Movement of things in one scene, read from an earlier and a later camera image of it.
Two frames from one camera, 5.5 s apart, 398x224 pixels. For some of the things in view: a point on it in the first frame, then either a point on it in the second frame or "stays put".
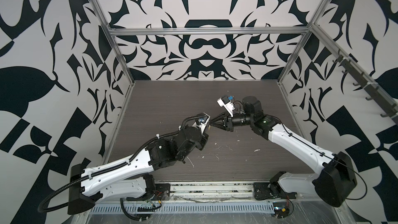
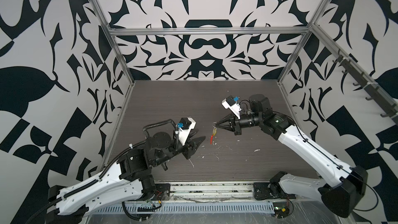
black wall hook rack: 389,107 stays put
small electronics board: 281,210 stays put
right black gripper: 226,124 -> 232,127
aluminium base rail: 205,190 stays put
